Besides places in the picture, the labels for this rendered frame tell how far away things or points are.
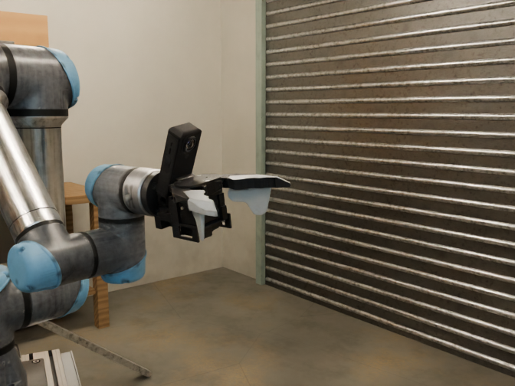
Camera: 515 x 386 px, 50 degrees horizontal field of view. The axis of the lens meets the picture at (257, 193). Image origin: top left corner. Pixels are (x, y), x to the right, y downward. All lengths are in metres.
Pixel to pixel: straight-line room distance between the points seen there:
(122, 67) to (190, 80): 0.58
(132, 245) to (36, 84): 0.36
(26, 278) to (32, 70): 0.41
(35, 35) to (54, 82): 2.86
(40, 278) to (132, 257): 0.16
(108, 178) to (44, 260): 0.16
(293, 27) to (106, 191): 3.17
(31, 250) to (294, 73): 3.22
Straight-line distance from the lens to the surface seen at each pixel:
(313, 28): 3.83
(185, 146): 0.77
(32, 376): 1.24
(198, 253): 4.65
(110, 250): 0.90
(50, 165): 1.13
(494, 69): 3.03
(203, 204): 0.69
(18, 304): 1.12
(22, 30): 3.95
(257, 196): 0.80
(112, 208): 0.91
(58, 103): 1.12
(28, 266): 0.84
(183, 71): 4.45
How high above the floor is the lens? 1.34
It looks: 9 degrees down
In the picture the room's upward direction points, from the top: straight up
